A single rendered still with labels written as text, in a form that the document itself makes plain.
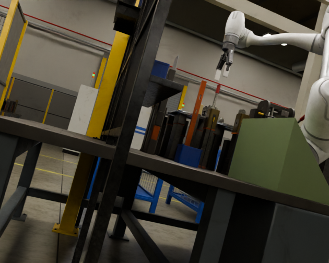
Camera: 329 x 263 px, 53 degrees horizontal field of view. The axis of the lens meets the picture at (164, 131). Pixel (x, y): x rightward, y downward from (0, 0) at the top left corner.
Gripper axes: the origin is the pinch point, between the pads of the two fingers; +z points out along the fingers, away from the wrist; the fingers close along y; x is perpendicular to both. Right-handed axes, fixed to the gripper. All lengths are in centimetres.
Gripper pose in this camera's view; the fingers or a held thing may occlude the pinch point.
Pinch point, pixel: (221, 76)
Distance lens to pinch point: 204.9
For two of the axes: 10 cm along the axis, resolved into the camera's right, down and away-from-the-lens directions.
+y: -2.1, 0.1, 9.8
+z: -2.7, 9.6, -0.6
